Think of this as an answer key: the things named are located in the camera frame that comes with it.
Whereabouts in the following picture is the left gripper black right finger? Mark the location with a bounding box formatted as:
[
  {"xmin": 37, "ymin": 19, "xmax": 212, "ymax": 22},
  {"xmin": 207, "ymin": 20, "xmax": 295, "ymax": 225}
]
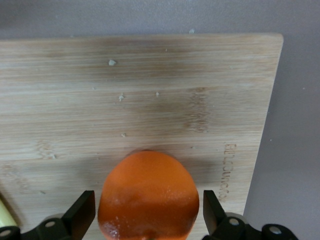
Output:
[{"xmin": 202, "ymin": 189, "xmax": 251, "ymax": 240}]

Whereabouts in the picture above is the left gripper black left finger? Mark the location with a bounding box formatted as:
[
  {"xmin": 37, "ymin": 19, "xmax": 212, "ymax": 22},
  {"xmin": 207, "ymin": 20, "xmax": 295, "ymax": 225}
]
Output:
[{"xmin": 21, "ymin": 189, "xmax": 97, "ymax": 240}]

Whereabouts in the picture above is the orange fruit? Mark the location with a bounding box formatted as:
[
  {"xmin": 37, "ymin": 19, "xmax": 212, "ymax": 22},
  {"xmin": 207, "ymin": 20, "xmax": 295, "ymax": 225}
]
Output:
[{"xmin": 97, "ymin": 150, "xmax": 200, "ymax": 240}]

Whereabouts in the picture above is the yellow plastic knife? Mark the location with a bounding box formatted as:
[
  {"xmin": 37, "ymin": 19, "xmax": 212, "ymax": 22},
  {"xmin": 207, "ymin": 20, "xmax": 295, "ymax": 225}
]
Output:
[{"xmin": 0, "ymin": 196, "xmax": 17, "ymax": 227}]

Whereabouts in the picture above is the bamboo cutting board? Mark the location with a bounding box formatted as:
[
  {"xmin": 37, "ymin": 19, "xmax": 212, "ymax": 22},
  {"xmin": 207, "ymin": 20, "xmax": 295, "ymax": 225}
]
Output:
[{"xmin": 0, "ymin": 32, "xmax": 285, "ymax": 240}]

